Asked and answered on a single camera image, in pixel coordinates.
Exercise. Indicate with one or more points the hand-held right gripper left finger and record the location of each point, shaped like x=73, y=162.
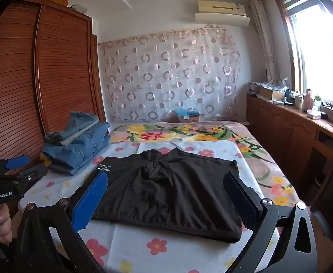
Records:
x=89, y=204

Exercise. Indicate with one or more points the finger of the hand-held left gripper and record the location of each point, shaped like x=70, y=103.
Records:
x=17, y=162
x=35, y=173

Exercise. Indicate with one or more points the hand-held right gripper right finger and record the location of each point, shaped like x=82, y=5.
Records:
x=241, y=204

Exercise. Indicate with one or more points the black pants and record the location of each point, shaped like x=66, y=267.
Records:
x=169, y=193

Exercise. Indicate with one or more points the blue denim folded jeans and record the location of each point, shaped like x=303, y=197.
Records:
x=81, y=155

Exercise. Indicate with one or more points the light blue folded jeans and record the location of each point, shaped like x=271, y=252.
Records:
x=81, y=119

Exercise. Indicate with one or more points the strawberry print bed sheet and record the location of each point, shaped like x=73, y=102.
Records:
x=155, y=250

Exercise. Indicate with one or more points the wooden cabinet counter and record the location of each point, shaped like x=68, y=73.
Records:
x=283, y=130

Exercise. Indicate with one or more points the wooden slatted wardrobe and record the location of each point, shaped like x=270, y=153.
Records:
x=18, y=76

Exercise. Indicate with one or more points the cardboard box with red print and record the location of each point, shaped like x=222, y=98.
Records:
x=190, y=118

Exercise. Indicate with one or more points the plain cardboard box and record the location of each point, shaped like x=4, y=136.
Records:
x=271, y=93

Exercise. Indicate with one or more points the tissue box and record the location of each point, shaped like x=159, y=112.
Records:
x=313, y=114

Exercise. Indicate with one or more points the white jar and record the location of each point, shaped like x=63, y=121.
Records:
x=298, y=101

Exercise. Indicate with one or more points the patterned wrapped bundle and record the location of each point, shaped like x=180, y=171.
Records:
x=268, y=84

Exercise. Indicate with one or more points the pink bottle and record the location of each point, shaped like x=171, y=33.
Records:
x=308, y=101

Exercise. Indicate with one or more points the green capped bottle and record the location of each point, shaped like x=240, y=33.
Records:
x=317, y=102

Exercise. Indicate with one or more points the circle print sheer curtain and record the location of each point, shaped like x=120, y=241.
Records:
x=169, y=71

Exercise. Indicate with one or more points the grey box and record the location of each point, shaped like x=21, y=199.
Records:
x=78, y=8

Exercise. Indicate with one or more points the patterned window drape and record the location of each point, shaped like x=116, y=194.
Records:
x=264, y=39

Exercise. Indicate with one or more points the window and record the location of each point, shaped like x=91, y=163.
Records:
x=317, y=48

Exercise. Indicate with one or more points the white air conditioner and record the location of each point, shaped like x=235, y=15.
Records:
x=222, y=12

